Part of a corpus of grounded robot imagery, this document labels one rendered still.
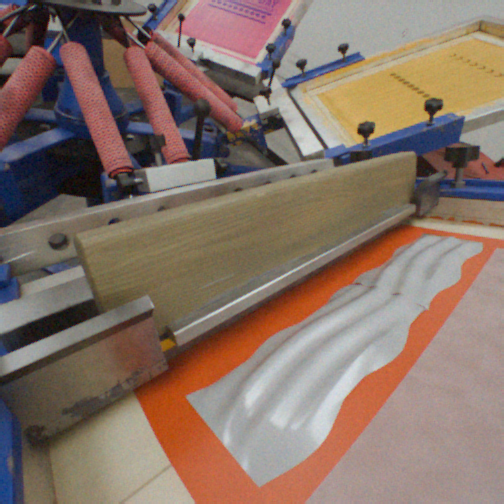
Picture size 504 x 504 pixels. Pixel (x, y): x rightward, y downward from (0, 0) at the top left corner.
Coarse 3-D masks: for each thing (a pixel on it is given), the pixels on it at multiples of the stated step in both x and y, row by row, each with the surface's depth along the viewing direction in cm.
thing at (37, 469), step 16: (432, 208) 42; (448, 208) 40; (464, 208) 38; (480, 208) 37; (496, 208) 35; (496, 224) 36; (64, 272) 30; (80, 272) 29; (32, 288) 27; (32, 448) 12; (48, 448) 14; (32, 464) 11; (48, 464) 13; (32, 480) 10; (48, 480) 12; (32, 496) 10; (48, 496) 11
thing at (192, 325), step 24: (384, 216) 32; (336, 240) 27; (360, 240) 28; (288, 264) 23; (312, 264) 23; (240, 288) 20; (264, 288) 20; (192, 312) 18; (216, 312) 18; (192, 336) 17
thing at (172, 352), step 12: (372, 240) 35; (348, 252) 31; (324, 264) 29; (312, 276) 28; (288, 288) 26; (264, 300) 24; (240, 312) 22; (228, 324) 22; (204, 336) 21; (180, 348) 19; (168, 360) 19
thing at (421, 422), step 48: (336, 288) 27; (240, 336) 22; (432, 336) 19; (480, 336) 18; (144, 384) 18; (192, 384) 18; (384, 384) 16; (432, 384) 15; (480, 384) 15; (192, 432) 15; (336, 432) 14; (384, 432) 13; (432, 432) 13; (480, 432) 12; (192, 480) 12; (240, 480) 12; (288, 480) 12; (336, 480) 12; (384, 480) 11; (432, 480) 11; (480, 480) 11
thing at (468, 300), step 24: (384, 240) 36; (408, 240) 35; (480, 240) 33; (336, 264) 31; (360, 264) 31; (480, 264) 27; (456, 288) 24; (480, 288) 23; (456, 312) 21; (480, 312) 20
